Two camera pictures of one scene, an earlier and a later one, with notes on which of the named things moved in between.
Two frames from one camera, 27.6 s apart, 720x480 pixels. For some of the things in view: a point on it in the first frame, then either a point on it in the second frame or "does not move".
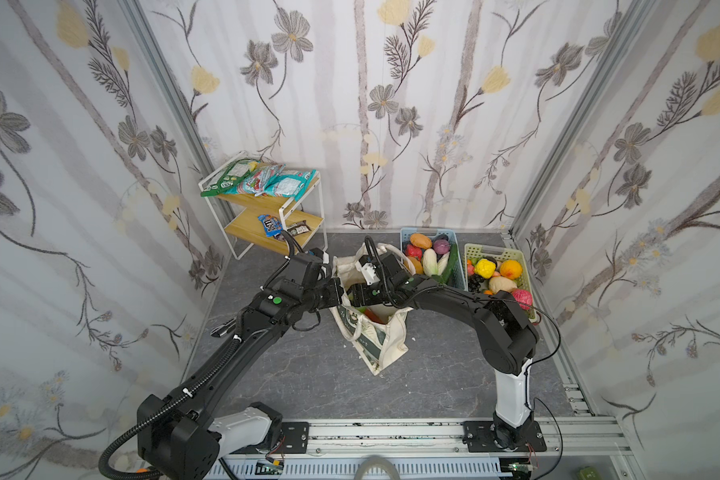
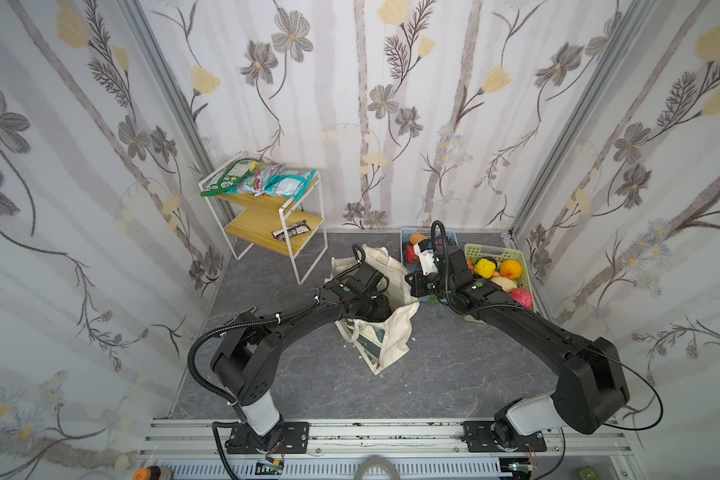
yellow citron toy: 485,268 does not move
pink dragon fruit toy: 523,297 does not move
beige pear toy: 500,283 does not move
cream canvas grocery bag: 374,332 does not move
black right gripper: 357,294 to 417,282
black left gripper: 326,291 to 371,302
